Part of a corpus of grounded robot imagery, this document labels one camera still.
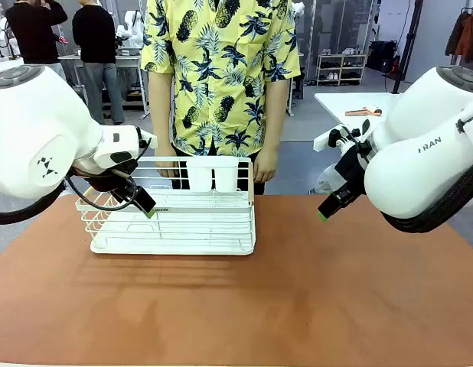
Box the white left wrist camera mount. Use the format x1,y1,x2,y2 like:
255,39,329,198
93,125,158,170

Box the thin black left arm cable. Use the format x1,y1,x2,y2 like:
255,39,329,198
66,136,153,212

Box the person's left forearm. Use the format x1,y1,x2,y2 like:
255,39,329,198
258,71,292,154

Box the person's black trousers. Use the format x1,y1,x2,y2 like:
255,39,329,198
170,148,266,196

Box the black right arm cable sleeve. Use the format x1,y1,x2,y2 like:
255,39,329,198
380,159,473,235

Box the bystander in black sweater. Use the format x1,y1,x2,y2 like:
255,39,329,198
4,0,70,82

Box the white shoe rack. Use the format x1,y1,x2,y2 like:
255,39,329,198
316,53,369,87

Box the pink lint roller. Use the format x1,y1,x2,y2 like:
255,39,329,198
344,107,383,118

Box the person in pineapple shirt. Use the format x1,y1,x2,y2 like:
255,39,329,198
140,0,302,158

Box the black bag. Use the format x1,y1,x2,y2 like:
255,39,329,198
367,39,400,73

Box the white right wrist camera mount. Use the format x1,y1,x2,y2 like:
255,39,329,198
313,119,371,154

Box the black left arm cable sleeve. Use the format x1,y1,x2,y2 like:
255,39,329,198
0,179,67,226

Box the person's right forearm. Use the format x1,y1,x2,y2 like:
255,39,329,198
148,70,177,169

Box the black light stand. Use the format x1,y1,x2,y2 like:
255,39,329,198
391,0,426,95

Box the person's left hand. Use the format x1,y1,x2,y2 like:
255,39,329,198
253,148,279,184

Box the clear plastic bag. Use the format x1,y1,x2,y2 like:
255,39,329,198
315,163,345,195

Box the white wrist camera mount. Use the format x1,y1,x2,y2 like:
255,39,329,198
93,125,158,170
313,119,371,154

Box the black arm cable sleeve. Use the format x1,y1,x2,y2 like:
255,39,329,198
380,159,473,235
0,179,67,226

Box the hanging brown clothes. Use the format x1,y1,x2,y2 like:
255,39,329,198
445,8,473,65

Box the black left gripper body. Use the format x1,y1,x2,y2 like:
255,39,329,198
86,160,141,203

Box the person's right hand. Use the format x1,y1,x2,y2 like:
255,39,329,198
155,159,181,180

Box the white plastic cutlery holder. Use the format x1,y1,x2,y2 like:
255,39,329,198
185,156,240,193

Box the white wire dish rack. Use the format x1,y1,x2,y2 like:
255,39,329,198
75,155,257,257

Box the white side table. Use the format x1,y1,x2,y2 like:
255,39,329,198
313,91,413,143

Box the white background work table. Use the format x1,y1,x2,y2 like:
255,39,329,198
57,53,150,116

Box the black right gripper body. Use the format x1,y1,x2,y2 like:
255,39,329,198
333,145,370,200

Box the white drain tray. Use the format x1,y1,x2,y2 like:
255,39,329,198
90,228,257,257

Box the bystander with gray trousers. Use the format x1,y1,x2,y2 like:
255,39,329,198
71,0,126,126

